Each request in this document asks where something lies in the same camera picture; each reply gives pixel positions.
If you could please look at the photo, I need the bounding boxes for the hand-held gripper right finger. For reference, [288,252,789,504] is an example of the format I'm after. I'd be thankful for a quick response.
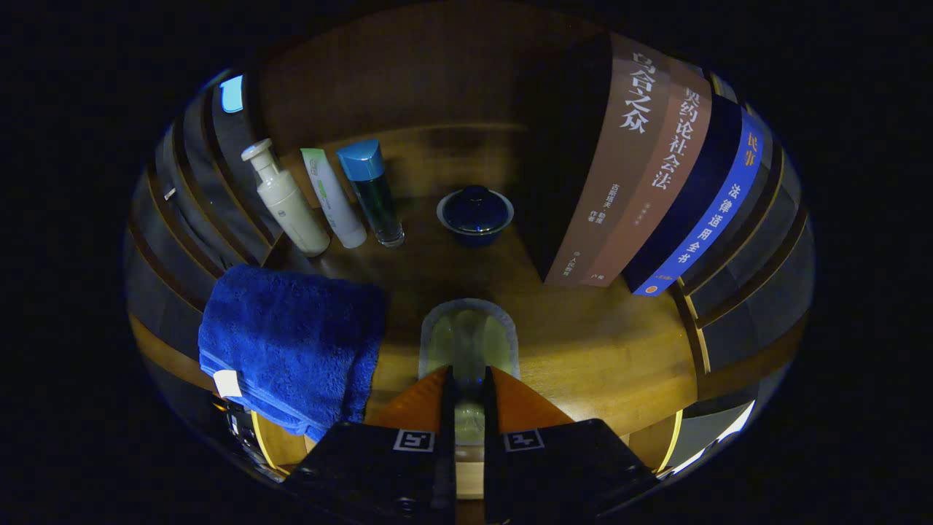
[483,365,660,522]

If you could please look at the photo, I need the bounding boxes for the wooden countertop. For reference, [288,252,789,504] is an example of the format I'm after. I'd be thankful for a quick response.
[130,124,702,504]

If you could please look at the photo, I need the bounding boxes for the blue capped bottle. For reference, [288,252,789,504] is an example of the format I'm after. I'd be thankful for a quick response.
[336,139,405,249]

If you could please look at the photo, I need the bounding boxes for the dark brown book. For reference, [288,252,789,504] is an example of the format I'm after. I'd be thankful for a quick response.
[543,33,675,287]

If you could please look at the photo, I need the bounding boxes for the dark blue lidded teacup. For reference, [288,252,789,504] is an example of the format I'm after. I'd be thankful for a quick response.
[437,184,515,247]

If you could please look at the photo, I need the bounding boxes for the wooden cabinet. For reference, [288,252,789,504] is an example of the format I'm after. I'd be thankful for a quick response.
[124,4,816,504]

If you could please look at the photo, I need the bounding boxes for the grey and yellow scrubbing sponge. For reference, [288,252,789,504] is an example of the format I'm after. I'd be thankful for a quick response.
[418,297,520,446]

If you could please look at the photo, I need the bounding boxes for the white pump bottle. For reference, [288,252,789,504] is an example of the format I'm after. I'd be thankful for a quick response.
[241,139,331,257]

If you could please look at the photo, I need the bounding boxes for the folded blue towel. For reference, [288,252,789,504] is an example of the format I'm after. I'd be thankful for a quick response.
[198,264,389,442]

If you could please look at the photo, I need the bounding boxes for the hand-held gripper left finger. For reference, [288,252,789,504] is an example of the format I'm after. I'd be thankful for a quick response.
[281,365,458,525]

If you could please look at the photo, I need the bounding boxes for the white and green tube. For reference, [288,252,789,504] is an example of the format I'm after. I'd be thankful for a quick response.
[300,148,368,249]

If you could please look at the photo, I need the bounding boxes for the reddish brown book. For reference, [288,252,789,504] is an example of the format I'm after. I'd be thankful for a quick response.
[583,58,711,289]

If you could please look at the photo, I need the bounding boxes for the blue book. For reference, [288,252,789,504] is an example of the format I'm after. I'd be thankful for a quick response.
[623,95,765,297]

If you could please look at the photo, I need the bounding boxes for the white panel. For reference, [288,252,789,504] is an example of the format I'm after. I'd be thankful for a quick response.
[667,400,757,475]

